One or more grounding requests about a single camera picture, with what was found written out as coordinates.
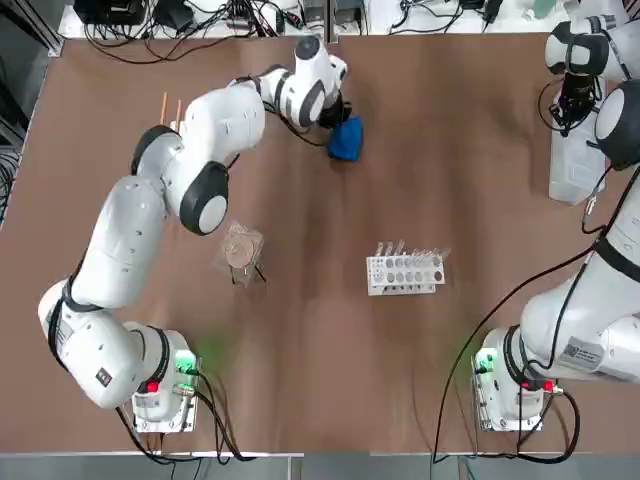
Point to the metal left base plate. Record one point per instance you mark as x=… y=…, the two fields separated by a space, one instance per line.
x=187 y=426

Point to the blue rag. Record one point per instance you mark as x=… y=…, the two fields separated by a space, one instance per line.
x=346 y=142

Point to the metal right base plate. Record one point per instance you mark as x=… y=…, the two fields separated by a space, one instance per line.
x=482 y=420

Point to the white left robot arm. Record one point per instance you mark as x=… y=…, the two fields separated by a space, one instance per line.
x=125 y=250

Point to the black electronic device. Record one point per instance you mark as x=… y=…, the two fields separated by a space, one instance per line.
x=107 y=12

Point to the aluminium profile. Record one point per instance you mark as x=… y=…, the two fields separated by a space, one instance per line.
x=50 y=37

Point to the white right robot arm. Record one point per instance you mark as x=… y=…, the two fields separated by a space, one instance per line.
x=575 y=320

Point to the metal base plate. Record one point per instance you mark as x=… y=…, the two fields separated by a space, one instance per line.
x=187 y=426
x=482 y=420

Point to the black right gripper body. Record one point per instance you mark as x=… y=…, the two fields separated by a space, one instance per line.
x=580 y=92

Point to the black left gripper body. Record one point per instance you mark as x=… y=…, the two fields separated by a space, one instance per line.
x=332 y=115

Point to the white test tube rack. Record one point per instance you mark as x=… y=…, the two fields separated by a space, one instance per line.
x=405 y=277

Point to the black charger brick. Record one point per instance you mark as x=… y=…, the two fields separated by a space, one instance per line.
x=179 y=19

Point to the black power strip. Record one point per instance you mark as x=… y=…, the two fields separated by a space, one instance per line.
x=242 y=23

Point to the clear plastic compartment box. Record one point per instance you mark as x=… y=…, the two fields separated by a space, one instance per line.
x=572 y=170

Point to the white rag rack wooden rods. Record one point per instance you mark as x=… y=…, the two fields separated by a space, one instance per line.
x=163 y=107

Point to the aluminium camera post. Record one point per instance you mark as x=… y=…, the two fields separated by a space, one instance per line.
x=330 y=22

